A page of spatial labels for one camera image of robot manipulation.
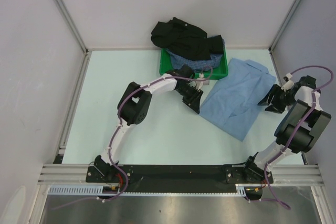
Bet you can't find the white slotted cable duct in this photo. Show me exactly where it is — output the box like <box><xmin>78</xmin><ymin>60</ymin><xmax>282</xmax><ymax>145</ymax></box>
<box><xmin>48</xmin><ymin>185</ymin><xmax>103</xmax><ymax>195</ymax></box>

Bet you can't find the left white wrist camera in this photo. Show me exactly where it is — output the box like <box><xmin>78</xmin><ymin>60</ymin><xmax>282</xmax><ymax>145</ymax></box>
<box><xmin>195</xmin><ymin>73</ymin><xmax>209</xmax><ymax>90</ymax></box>

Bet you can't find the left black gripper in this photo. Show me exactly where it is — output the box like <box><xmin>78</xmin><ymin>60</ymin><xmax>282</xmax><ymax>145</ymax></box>
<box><xmin>176</xmin><ymin>84</ymin><xmax>203</xmax><ymax>114</ymax></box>

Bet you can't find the aluminium corner post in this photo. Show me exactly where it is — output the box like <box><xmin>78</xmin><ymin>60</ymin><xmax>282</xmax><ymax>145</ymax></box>
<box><xmin>268</xmin><ymin>0</ymin><xmax>303</xmax><ymax>54</ymax></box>
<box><xmin>53</xmin><ymin>0</ymin><xmax>88</xmax><ymax>55</ymax></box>

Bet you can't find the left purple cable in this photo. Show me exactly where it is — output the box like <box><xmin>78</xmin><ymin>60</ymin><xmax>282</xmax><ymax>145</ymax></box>
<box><xmin>49</xmin><ymin>66</ymin><xmax>213</xmax><ymax>210</ymax></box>

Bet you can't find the black long sleeve shirt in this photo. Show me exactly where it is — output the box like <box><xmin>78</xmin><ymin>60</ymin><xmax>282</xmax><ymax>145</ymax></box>
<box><xmin>151</xmin><ymin>17</ymin><xmax>224</xmax><ymax>61</ymax></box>

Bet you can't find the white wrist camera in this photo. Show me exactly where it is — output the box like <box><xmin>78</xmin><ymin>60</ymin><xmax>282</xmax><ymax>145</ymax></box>
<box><xmin>195</xmin><ymin>73</ymin><xmax>209</xmax><ymax>90</ymax></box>
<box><xmin>281</xmin><ymin>72</ymin><xmax>294</xmax><ymax>91</ymax></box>

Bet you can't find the right aluminium corner post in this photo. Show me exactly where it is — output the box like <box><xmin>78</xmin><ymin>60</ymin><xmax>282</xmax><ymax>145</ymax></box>
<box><xmin>268</xmin><ymin>0</ymin><xmax>303</xmax><ymax>54</ymax></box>

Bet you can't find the light blue long sleeve shirt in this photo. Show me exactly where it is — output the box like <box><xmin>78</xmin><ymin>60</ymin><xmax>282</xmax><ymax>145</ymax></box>
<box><xmin>200</xmin><ymin>58</ymin><xmax>276</xmax><ymax>141</ymax></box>

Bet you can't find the aluminium frame rail front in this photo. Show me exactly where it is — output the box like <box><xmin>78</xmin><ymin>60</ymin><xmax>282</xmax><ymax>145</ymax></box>
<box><xmin>37</xmin><ymin>164</ymin><xmax>324</xmax><ymax>186</ymax></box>

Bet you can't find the dark blue checked shirt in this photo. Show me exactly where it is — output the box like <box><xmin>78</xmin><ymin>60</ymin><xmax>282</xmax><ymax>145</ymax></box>
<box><xmin>165</xmin><ymin>49</ymin><xmax>224</xmax><ymax>72</ymax></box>

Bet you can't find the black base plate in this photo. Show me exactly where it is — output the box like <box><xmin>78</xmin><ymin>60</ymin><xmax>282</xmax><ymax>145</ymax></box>
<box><xmin>86</xmin><ymin>164</ymin><xmax>274</xmax><ymax>194</ymax></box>

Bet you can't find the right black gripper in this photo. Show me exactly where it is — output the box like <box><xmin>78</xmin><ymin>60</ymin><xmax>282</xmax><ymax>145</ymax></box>
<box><xmin>258</xmin><ymin>84</ymin><xmax>297</xmax><ymax>113</ymax></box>

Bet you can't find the green plastic bin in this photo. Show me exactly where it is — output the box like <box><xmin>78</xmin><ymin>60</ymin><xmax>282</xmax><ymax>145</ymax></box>
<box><xmin>159</xmin><ymin>48</ymin><xmax>228</xmax><ymax>80</ymax></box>

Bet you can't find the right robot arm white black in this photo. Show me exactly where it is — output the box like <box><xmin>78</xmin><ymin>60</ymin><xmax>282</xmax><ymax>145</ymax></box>
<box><xmin>242</xmin><ymin>76</ymin><xmax>331</xmax><ymax>183</ymax></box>

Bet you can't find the left aluminium corner post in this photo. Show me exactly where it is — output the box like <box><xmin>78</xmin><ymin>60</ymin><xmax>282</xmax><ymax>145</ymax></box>
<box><xmin>53</xmin><ymin>0</ymin><xmax>88</xmax><ymax>55</ymax></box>

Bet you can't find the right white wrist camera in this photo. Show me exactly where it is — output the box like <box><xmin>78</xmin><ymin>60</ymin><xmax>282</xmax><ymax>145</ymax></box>
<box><xmin>281</xmin><ymin>72</ymin><xmax>294</xmax><ymax>91</ymax></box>

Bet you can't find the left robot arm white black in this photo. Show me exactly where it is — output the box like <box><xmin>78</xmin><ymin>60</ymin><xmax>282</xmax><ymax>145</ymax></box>
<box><xmin>91</xmin><ymin>65</ymin><xmax>209</xmax><ymax>182</ymax></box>

